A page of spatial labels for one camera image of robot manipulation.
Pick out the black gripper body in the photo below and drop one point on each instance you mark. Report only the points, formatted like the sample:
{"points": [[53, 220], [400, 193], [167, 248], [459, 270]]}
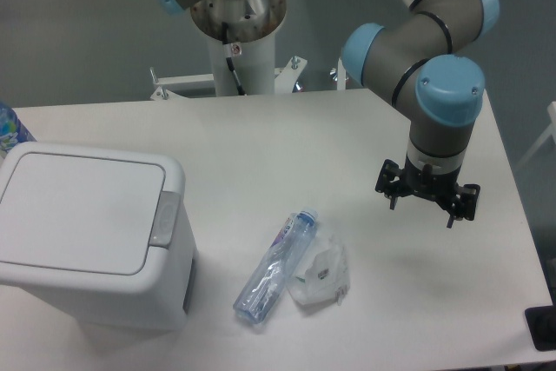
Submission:
{"points": [[429, 185]]}

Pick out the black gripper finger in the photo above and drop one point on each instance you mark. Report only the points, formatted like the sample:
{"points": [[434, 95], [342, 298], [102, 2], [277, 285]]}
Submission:
{"points": [[391, 183], [461, 203]]}

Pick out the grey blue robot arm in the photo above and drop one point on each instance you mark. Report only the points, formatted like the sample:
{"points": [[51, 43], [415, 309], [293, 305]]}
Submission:
{"points": [[415, 68]]}

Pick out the white trash can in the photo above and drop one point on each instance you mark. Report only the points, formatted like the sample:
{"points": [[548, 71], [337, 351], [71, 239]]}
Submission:
{"points": [[156, 297]]}

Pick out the white trash can lid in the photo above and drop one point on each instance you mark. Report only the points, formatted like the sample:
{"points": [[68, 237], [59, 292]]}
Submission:
{"points": [[77, 213]]}

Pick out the crumpled clear plastic bag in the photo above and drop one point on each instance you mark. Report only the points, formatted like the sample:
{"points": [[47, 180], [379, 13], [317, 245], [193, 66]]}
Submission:
{"points": [[322, 276]]}

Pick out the black device at edge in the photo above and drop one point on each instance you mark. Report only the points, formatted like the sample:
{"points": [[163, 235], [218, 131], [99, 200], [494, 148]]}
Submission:
{"points": [[541, 324]]}

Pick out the empty clear plastic bottle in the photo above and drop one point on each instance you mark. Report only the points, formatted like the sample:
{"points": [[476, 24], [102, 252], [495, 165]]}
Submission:
{"points": [[264, 287]]}

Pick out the grey lid push button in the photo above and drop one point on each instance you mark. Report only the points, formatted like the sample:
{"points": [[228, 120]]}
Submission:
{"points": [[165, 219]]}

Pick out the blue labelled bottle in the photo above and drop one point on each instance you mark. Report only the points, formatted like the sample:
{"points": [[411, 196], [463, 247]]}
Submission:
{"points": [[13, 131]]}

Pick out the white frame at right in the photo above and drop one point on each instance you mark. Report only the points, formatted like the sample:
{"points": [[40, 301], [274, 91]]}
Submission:
{"points": [[546, 134]]}

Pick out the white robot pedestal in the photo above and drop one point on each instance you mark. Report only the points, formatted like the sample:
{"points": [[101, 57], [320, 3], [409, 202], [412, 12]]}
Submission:
{"points": [[240, 35]]}

